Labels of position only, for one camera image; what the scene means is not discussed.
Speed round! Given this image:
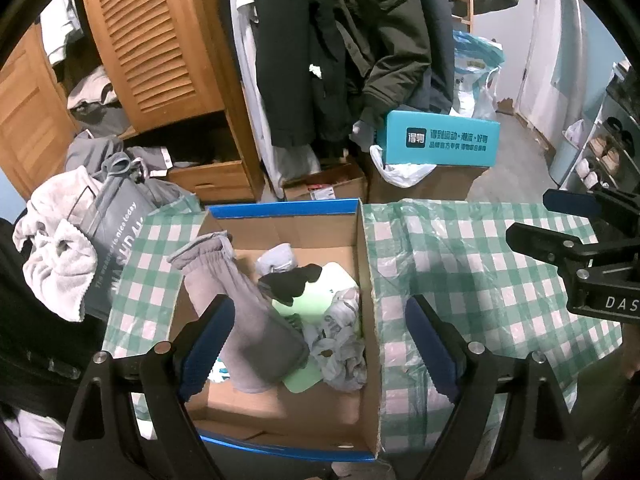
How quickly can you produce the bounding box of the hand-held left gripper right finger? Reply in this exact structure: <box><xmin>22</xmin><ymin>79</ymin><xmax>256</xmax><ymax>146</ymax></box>
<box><xmin>405</xmin><ymin>294</ymin><xmax>583</xmax><ymax>480</ymax></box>

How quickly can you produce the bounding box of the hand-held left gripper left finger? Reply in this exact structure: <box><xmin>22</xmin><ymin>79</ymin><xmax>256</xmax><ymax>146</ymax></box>
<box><xmin>57</xmin><ymin>294</ymin><xmax>236</xmax><ymax>480</ymax></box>

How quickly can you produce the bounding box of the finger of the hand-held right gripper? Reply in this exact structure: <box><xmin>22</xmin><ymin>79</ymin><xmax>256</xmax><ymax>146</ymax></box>
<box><xmin>505</xmin><ymin>222</ymin><xmax>640</xmax><ymax>282</ymax></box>
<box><xmin>542</xmin><ymin>187</ymin><xmax>640</xmax><ymax>238</ymax></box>

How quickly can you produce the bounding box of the grey fleece sock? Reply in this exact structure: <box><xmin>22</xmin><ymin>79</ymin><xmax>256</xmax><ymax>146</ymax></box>
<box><xmin>167</xmin><ymin>232</ymin><xmax>310</xmax><ymax>395</ymax></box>

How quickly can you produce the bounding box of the black sock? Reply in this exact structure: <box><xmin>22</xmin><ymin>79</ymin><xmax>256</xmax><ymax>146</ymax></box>
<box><xmin>259</xmin><ymin>263</ymin><xmax>323</xmax><ymax>306</ymax></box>

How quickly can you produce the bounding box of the light green foam pouch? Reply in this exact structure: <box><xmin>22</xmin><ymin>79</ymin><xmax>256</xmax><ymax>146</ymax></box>
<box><xmin>272</xmin><ymin>262</ymin><xmax>358</xmax><ymax>395</ymax></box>

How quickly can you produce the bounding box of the blue cardboard box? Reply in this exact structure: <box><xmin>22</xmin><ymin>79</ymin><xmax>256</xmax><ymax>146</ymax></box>
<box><xmin>167</xmin><ymin>199</ymin><xmax>383</xmax><ymax>461</ymax></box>

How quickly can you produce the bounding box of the light blue bin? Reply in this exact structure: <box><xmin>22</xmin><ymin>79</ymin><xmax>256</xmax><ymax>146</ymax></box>
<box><xmin>547</xmin><ymin>130</ymin><xmax>586</xmax><ymax>191</ymax></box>

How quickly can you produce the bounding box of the green checkered tablecloth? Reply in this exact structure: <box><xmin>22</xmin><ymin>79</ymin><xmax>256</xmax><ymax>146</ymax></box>
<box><xmin>102</xmin><ymin>197</ymin><xmax>623</xmax><ymax>461</ymax></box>

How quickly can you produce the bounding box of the brown cardboard box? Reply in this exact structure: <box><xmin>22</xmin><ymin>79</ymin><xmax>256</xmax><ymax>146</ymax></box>
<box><xmin>367</xmin><ymin>157</ymin><xmax>488</xmax><ymax>206</ymax></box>

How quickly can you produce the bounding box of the shoe rack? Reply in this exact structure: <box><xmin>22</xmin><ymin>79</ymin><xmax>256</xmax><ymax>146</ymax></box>
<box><xmin>560</xmin><ymin>60</ymin><xmax>640</xmax><ymax>193</ymax></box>

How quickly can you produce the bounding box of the teal shoebox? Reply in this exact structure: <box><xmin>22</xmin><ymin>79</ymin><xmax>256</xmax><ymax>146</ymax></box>
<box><xmin>376</xmin><ymin>110</ymin><xmax>501</xmax><ymax>168</ymax></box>

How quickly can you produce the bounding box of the grey tote bag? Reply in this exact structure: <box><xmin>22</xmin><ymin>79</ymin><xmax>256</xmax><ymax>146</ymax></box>
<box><xmin>75</xmin><ymin>177</ymin><xmax>156</xmax><ymax>321</ymax></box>

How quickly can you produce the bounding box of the white door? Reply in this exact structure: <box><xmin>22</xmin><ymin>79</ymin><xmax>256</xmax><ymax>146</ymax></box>
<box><xmin>517</xmin><ymin>0</ymin><xmax>586</xmax><ymax>146</ymax></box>

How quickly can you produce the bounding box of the white plastic shopping bag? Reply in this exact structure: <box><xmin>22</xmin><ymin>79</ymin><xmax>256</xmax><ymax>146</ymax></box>
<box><xmin>369</xmin><ymin>144</ymin><xmax>438</xmax><ymax>190</ymax></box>

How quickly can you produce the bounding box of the blue clear plastic bag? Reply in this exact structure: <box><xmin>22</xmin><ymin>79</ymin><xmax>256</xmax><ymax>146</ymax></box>
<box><xmin>452</xmin><ymin>30</ymin><xmax>506</xmax><ymax>121</ymax></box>

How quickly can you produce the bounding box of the black jacket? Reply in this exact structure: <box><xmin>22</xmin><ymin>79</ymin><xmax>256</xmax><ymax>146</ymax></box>
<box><xmin>0</xmin><ymin>220</ymin><xmax>106</xmax><ymax>411</ymax></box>

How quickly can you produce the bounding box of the white towel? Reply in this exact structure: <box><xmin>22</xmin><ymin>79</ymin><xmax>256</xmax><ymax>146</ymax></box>
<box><xmin>12</xmin><ymin>167</ymin><xmax>101</xmax><ymax>323</ymax></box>

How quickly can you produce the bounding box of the flat cardboard box with label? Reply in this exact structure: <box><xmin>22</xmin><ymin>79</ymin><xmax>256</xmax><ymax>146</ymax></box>
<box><xmin>282</xmin><ymin>160</ymin><xmax>368</xmax><ymax>203</ymax></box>

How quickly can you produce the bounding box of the white hanging shirt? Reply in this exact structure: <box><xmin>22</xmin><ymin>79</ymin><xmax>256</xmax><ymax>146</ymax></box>
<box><xmin>220</xmin><ymin>0</ymin><xmax>321</xmax><ymax>198</ymax></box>

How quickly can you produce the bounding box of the navy hanging coat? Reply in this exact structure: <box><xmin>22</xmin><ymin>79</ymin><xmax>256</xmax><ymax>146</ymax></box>
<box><xmin>405</xmin><ymin>0</ymin><xmax>456</xmax><ymax>116</ymax></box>

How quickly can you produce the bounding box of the grey hoodie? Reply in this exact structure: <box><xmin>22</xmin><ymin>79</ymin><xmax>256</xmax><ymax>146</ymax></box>
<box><xmin>65</xmin><ymin>135</ymin><xmax>201</xmax><ymax>206</ymax></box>

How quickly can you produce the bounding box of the olive hanging jacket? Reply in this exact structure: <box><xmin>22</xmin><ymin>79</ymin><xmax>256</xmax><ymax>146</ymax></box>
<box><xmin>325</xmin><ymin>0</ymin><xmax>433</xmax><ymax>126</ymax></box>

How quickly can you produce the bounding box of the grey clothes pile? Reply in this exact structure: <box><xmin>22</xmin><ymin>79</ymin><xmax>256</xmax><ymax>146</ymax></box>
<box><xmin>67</xmin><ymin>65</ymin><xmax>131</xmax><ymax>136</ymax></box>

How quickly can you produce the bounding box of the wooden louvered wardrobe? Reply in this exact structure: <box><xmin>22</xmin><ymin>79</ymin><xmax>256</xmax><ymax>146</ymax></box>
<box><xmin>0</xmin><ymin>0</ymin><xmax>266</xmax><ymax>206</ymax></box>

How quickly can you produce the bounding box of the white garment in wardrobe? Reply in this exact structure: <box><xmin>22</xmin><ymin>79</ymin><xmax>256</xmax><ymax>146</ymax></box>
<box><xmin>40</xmin><ymin>0</ymin><xmax>83</xmax><ymax>66</ymax></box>

